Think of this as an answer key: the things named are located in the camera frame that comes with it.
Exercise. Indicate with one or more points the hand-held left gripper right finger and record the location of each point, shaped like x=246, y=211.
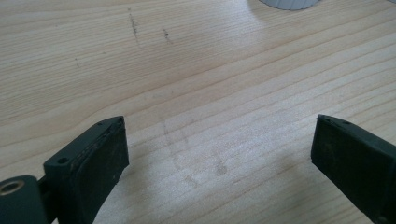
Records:
x=355, y=161

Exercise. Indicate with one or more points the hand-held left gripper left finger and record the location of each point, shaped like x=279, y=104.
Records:
x=90, y=168

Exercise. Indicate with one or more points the white stand with bowl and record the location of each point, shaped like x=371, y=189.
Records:
x=291, y=3

